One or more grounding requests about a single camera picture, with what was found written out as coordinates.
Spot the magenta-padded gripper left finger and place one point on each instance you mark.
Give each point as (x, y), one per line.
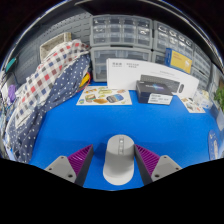
(71, 165)

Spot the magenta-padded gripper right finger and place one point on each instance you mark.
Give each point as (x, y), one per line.
(154, 165)

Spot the white computer mouse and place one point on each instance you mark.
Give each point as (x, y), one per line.
(119, 163)

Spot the printed picture card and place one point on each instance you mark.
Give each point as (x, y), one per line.
(103, 96)
(192, 105)

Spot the small black box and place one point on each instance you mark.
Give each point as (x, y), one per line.
(151, 90)

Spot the navy polka dot cloth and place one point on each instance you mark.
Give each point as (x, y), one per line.
(63, 90)

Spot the yellow plastic item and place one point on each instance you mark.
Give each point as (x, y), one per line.
(85, 80)

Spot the red blue checkered cloth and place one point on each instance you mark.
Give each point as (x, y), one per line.
(43, 76)

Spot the green leafy plant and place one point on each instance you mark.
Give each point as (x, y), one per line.
(220, 96)

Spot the long white keyboard box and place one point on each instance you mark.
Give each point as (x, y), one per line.
(123, 75)

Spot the yellow flat box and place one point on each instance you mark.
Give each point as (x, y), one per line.
(179, 60)

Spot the white woven basket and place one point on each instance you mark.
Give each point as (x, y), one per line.
(53, 43)

